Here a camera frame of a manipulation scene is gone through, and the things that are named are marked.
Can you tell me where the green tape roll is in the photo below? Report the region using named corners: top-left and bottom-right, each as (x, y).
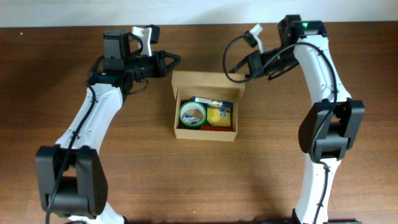
top-left (178, 101), bottom-right (207, 129)

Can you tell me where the blue white marker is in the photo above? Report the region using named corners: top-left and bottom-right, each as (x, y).
top-left (192, 96), bottom-right (233, 108)

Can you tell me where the left black cable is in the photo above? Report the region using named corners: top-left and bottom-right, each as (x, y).
top-left (45, 55), bottom-right (149, 224)

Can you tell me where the yellow sticky note pad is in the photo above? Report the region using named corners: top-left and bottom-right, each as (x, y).
top-left (206, 109), bottom-right (231, 127)

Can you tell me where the blue ballpoint pen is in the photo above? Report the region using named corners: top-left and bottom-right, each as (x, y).
top-left (207, 105), bottom-right (231, 112)

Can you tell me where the right black cable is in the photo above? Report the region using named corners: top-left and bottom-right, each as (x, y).
top-left (222, 34), bottom-right (339, 224)

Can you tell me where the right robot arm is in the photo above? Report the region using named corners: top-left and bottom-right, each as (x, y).
top-left (223, 14), bottom-right (365, 224)

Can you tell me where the small blue white box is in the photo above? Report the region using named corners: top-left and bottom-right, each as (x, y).
top-left (182, 114), bottom-right (200, 126)

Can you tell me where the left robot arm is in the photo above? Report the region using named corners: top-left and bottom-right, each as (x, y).
top-left (35, 25), bottom-right (181, 223)

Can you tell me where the brown cardboard box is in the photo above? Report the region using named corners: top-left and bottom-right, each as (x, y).
top-left (172, 71), bottom-right (245, 142)

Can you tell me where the black cable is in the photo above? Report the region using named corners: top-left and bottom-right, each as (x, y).
top-left (45, 55), bottom-right (149, 224)
top-left (222, 34), bottom-right (339, 224)

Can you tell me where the red utility knife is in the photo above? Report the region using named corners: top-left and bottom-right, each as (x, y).
top-left (200, 125), bottom-right (232, 132)

